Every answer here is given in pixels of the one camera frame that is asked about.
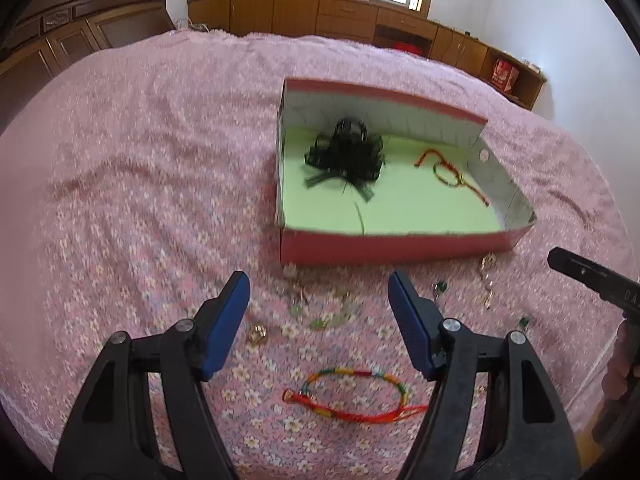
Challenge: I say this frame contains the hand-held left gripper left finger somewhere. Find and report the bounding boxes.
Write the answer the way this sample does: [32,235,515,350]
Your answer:
[52,270,251,480]

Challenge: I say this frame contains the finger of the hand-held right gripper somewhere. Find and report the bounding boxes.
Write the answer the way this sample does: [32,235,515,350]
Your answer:
[547,247,615,302]

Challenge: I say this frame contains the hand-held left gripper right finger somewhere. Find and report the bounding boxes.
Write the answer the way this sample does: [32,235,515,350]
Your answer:
[387,269,586,480]

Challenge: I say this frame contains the red cardboard box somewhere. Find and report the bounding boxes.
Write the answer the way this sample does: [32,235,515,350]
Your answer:
[275,77,538,266]

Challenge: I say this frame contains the rainbow braided bracelet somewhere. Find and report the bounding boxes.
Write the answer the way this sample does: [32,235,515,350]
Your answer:
[282,367,430,423]

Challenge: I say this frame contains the gold dangle earrings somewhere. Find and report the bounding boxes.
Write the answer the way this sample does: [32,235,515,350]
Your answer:
[477,254,498,307]

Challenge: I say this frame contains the clear green bead bracelet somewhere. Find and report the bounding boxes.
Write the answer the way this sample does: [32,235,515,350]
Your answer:
[285,280,363,333]

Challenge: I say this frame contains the person's right hand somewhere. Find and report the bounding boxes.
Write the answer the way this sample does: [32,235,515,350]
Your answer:
[602,319,640,402]

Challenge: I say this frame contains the black ribbon hair bow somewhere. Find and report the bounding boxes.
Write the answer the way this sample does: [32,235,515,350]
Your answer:
[301,116,386,206]

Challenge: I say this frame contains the pink floral bedsheet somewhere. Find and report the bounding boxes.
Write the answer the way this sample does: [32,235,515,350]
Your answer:
[0,27,640,480]

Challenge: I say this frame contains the red gift box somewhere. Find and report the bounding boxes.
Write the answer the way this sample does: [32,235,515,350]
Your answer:
[491,58,521,93]

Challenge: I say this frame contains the long wooden cabinet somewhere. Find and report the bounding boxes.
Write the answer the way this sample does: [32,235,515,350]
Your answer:
[187,0,548,111]

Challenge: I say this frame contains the red string bracelet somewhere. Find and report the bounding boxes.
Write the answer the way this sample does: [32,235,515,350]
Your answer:
[415,149,492,207]

